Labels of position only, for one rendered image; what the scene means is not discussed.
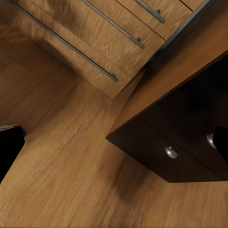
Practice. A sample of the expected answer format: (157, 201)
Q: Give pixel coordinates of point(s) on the cabinet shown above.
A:
(169, 121)
(106, 42)

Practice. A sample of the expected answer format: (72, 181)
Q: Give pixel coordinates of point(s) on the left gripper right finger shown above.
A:
(220, 140)

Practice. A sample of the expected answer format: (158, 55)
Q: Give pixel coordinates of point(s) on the swivel chair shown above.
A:
(9, 126)

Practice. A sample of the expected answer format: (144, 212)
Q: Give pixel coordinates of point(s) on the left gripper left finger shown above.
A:
(11, 142)

